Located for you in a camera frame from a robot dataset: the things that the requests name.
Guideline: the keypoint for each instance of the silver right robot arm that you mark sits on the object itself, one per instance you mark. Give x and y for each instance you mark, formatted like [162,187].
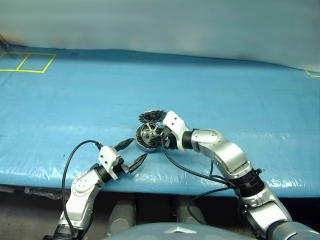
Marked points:
[225,150]

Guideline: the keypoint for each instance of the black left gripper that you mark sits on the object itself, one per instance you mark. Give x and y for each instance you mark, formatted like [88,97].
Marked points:
[121,168]

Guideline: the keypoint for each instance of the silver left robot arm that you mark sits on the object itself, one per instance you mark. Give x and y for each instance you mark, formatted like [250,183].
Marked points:
[82,192]

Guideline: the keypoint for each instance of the blue plastic table cover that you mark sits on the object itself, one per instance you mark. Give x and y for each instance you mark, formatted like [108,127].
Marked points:
[225,100]

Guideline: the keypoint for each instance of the motor stator with copper windings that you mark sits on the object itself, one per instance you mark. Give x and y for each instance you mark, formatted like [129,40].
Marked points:
[138,140]

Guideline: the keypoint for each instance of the grey rounded shape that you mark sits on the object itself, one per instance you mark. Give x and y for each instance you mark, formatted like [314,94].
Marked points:
[190,212]
[122,217]

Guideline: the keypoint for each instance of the grey-blue robot torso with emblem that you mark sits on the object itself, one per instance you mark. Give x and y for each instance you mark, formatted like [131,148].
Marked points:
[150,233]

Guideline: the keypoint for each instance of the silver spoked motor rotor bell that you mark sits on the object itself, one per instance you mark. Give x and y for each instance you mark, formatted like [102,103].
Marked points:
[147,131]

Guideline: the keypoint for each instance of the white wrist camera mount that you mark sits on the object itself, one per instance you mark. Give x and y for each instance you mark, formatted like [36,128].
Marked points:
[175,122]
[108,157]

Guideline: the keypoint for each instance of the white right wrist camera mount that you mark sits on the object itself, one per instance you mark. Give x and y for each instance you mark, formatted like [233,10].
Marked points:
[175,122]

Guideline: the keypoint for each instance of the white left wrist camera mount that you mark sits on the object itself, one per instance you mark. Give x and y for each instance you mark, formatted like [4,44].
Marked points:
[108,157]

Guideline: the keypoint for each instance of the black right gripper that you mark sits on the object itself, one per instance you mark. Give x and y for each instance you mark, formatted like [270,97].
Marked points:
[170,140]

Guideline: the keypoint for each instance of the dark gear disc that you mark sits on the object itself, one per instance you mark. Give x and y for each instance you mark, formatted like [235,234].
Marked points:
[152,116]

